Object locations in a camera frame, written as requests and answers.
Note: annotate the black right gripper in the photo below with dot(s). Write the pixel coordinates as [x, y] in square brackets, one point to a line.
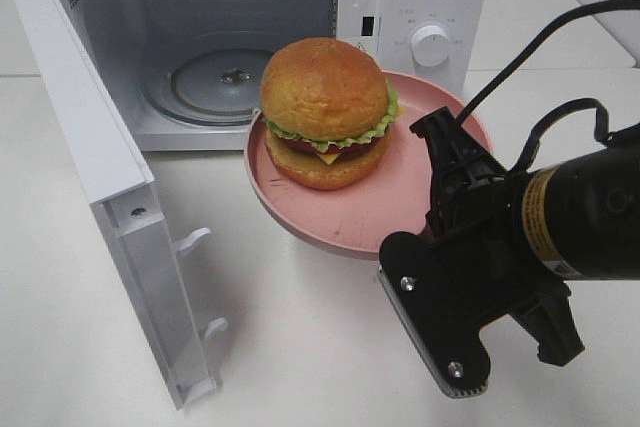
[478, 236]

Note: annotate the pink round plate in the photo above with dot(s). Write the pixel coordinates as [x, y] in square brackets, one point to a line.
[354, 220]

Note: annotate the burger with lettuce and cheese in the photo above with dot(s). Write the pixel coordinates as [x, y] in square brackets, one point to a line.
[328, 110]

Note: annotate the white microwave door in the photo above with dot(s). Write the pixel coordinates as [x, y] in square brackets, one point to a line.
[121, 193]

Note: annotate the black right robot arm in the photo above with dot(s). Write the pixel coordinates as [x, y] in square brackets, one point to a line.
[581, 217]

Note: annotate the white microwave oven body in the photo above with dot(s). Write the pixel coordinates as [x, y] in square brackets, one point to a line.
[130, 37]

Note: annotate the upper white round knob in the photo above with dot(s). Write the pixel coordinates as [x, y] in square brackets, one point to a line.
[431, 44]

